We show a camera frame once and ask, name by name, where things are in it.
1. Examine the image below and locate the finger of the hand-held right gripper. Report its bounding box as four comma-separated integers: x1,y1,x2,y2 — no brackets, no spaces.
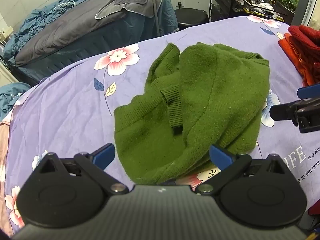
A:
297,84,320,100
269,98,320,134

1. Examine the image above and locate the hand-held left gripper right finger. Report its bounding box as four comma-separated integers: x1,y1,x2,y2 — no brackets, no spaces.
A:
195,144,292,195

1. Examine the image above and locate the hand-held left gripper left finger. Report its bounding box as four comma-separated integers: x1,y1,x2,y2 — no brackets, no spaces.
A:
32,143,130,195

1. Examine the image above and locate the green knit sweater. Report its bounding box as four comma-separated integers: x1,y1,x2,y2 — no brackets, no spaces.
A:
114,42,271,184

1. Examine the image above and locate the orange folded garment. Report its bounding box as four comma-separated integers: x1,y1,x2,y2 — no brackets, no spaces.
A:
278,38,320,87

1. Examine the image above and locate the purple floral bedsheet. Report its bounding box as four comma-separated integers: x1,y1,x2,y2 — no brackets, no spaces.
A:
0,15,320,237

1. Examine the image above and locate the red knit garment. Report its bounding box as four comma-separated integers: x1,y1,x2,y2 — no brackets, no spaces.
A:
287,25,320,58

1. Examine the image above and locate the green leafy plant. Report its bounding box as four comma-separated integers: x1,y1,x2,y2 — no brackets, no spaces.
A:
274,0,300,18

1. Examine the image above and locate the teal crumpled cloth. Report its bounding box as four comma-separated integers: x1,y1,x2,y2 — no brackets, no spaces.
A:
0,82,31,122

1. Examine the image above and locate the grey covered massage bed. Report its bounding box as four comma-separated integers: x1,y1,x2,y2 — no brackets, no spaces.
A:
11,0,179,68

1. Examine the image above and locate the black round stool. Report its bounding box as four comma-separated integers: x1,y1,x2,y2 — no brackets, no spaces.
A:
174,8,209,32

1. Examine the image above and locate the blue quilt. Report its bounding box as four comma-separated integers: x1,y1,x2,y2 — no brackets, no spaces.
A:
2,0,96,64

